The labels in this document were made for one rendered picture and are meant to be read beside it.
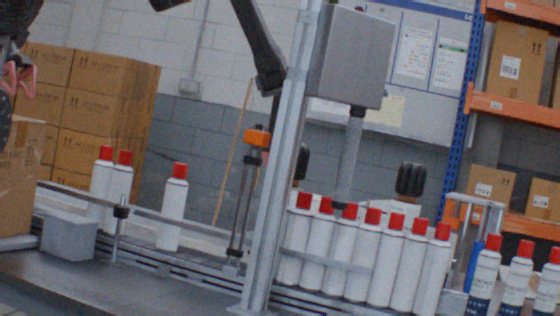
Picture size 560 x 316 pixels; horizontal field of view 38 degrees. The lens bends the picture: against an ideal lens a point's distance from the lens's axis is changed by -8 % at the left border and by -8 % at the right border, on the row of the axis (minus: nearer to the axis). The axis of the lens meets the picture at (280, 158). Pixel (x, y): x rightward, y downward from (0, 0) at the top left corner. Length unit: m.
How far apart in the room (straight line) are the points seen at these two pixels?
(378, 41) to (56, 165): 3.76
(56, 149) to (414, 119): 2.47
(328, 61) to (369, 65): 0.11
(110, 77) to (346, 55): 3.59
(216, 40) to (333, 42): 4.85
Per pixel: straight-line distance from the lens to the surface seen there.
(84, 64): 5.30
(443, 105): 6.08
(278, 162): 1.75
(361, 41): 1.76
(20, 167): 1.94
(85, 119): 5.27
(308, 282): 1.88
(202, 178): 6.53
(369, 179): 6.25
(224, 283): 1.91
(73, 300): 1.62
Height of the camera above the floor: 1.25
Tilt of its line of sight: 3 degrees down
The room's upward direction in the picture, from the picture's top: 11 degrees clockwise
